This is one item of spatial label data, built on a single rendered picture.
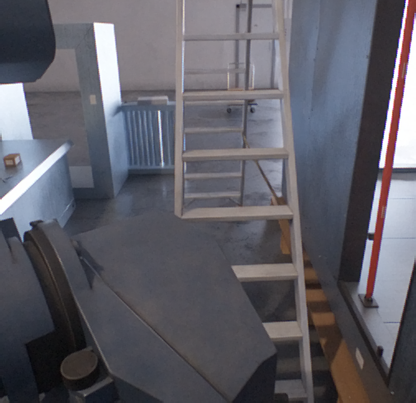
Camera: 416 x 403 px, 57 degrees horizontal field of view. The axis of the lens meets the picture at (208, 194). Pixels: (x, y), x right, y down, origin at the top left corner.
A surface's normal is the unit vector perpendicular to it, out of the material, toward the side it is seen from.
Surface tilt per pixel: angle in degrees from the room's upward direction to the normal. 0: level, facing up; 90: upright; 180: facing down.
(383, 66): 90
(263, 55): 90
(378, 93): 90
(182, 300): 16
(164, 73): 90
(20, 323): 55
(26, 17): 78
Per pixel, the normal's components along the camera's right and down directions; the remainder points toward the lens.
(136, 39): -0.01, 0.39
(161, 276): 0.15, -0.80
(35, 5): 0.59, 0.11
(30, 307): 0.45, -0.37
